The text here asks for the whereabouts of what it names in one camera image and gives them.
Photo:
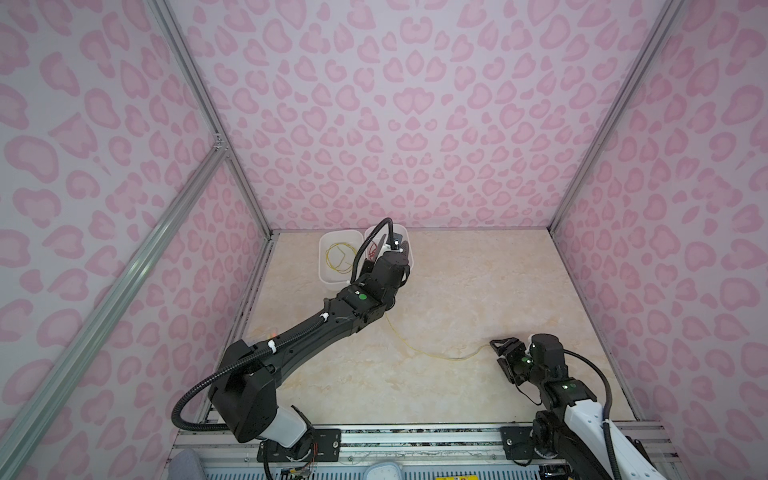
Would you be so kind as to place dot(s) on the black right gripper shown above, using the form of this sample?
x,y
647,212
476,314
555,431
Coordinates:
x,y
511,345

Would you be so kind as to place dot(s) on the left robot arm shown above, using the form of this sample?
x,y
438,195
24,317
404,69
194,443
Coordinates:
x,y
241,395

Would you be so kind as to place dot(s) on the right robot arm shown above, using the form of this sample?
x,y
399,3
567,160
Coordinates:
x,y
572,424

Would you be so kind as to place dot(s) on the white plastic tray right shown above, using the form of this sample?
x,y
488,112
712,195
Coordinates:
x,y
380,242

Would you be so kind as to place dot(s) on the white plastic tray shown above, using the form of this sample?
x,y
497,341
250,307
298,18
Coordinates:
x,y
336,252
380,242

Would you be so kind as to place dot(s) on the white plastic tray left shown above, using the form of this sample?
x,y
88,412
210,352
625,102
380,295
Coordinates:
x,y
336,252

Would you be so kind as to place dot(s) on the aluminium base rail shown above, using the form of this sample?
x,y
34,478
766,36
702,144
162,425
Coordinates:
x,y
364,444

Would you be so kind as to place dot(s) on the aluminium frame right post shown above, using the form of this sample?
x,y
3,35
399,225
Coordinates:
x,y
651,48

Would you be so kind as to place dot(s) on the aluminium frame post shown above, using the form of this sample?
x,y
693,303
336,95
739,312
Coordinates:
x,y
180,50
651,48

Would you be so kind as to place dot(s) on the aluminium frame left post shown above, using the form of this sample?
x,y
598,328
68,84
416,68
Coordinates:
x,y
180,50

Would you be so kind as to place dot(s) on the aluminium frame diagonal bar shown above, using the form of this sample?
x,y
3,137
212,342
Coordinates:
x,y
39,413

